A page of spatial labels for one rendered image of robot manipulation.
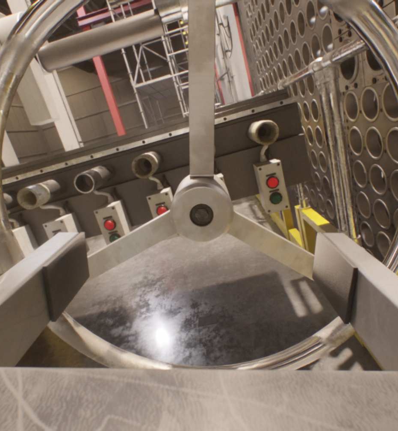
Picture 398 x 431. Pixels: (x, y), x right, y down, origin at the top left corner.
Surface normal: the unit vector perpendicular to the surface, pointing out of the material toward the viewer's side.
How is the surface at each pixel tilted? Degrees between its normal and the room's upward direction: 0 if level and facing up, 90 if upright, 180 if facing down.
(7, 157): 90
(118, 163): 90
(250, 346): 0
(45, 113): 90
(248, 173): 90
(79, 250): 105
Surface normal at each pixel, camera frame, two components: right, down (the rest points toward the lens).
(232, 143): -0.02, 0.29
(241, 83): 0.42, 0.14
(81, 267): 1.00, 0.00
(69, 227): 0.96, -0.25
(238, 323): -0.26, -0.93
